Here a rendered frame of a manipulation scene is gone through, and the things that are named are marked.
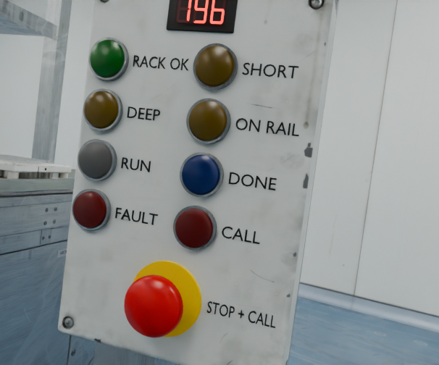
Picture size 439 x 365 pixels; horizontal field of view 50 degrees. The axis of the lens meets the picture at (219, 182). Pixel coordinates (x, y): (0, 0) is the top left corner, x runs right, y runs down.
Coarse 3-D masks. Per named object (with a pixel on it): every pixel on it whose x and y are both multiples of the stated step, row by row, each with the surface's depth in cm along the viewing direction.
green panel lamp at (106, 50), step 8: (104, 40) 33; (112, 40) 33; (96, 48) 33; (104, 48) 33; (112, 48) 32; (120, 48) 33; (96, 56) 33; (104, 56) 33; (112, 56) 32; (120, 56) 32; (96, 64) 33; (104, 64) 33; (112, 64) 32; (120, 64) 33; (96, 72) 33; (104, 72) 33; (112, 72) 33
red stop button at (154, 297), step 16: (128, 288) 31; (144, 288) 30; (160, 288) 30; (176, 288) 30; (128, 304) 30; (144, 304) 30; (160, 304) 29; (176, 304) 29; (128, 320) 30; (144, 320) 30; (160, 320) 29; (176, 320) 29; (160, 336) 30
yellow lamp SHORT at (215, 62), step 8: (208, 48) 31; (216, 48) 30; (224, 48) 30; (200, 56) 31; (208, 56) 30; (216, 56) 30; (224, 56) 30; (232, 56) 30; (200, 64) 31; (208, 64) 30; (216, 64) 30; (224, 64) 30; (232, 64) 30; (200, 72) 31; (208, 72) 30; (216, 72) 30; (224, 72) 30; (232, 72) 30; (200, 80) 31; (208, 80) 31; (216, 80) 30; (224, 80) 30
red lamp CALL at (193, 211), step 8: (192, 208) 31; (184, 216) 31; (192, 216) 31; (200, 216) 31; (208, 216) 31; (176, 224) 31; (184, 224) 31; (192, 224) 31; (200, 224) 31; (208, 224) 31; (176, 232) 31; (184, 232) 31; (192, 232) 31; (200, 232) 31; (208, 232) 31; (184, 240) 31; (192, 240) 31; (200, 240) 31; (208, 240) 31
